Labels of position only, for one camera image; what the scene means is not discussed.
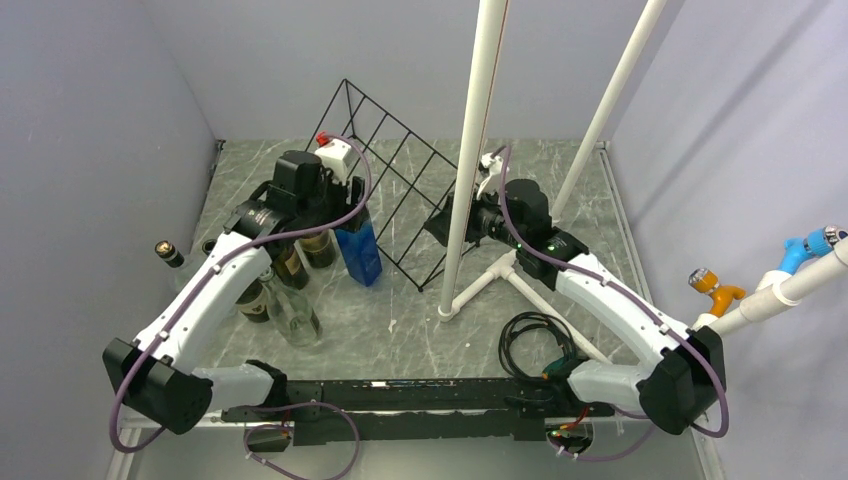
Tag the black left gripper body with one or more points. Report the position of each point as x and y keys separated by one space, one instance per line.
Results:
x=327 y=205

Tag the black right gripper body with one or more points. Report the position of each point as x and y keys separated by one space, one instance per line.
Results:
x=486 y=217

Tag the blue square glass bottle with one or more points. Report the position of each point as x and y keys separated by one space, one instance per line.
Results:
x=357 y=244

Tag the clear glass bottle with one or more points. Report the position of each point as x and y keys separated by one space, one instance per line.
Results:
x=290 y=311

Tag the dark wine bottle black top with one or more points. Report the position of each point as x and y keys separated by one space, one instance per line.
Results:
x=252 y=303

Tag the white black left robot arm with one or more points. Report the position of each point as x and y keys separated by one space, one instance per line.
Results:
x=156 y=374

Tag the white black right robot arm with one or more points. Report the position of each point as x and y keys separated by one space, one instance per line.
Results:
x=680 y=372

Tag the green wine bottle grey capsule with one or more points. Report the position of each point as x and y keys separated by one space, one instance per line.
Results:
x=318 y=249

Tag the dark wine bottle cream label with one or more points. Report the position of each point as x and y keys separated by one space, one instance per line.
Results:
x=289 y=267

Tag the orange pipe valve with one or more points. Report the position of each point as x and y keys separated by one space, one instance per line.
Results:
x=706 y=282

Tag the white PVC side pipe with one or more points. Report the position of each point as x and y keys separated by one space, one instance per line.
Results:
x=778 y=292

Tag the blue pipe valve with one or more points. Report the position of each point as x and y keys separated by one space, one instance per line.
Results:
x=818 y=243

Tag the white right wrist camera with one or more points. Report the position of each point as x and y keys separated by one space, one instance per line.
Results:
x=491 y=169

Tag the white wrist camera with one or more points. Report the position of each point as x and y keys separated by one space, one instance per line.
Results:
x=491 y=169
x=335 y=155

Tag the black wire wine rack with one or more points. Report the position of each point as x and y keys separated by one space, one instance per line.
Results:
x=413 y=174

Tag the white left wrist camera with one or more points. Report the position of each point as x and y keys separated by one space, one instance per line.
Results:
x=335 y=155

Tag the white PVC pipe frame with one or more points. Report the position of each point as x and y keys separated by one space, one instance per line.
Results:
x=488 y=42

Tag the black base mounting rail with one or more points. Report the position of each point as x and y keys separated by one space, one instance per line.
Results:
x=323 y=411

